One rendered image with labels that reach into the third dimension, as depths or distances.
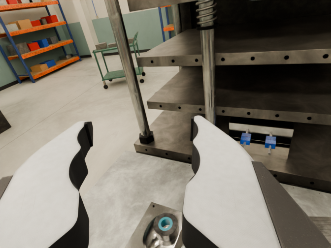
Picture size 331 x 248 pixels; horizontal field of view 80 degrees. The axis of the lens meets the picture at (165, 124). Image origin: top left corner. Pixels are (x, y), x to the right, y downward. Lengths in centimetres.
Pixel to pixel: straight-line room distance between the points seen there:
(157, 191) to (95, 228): 28
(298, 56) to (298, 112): 23
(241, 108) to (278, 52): 27
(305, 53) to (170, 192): 74
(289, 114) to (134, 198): 75
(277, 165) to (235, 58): 53
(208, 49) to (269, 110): 38
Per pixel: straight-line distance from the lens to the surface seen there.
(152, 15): 740
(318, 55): 90
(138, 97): 110
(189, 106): 104
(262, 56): 89
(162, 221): 73
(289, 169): 108
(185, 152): 112
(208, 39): 85
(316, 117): 100
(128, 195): 97
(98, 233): 91
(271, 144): 103
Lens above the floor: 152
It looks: 32 degrees down
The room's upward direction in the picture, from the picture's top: 11 degrees counter-clockwise
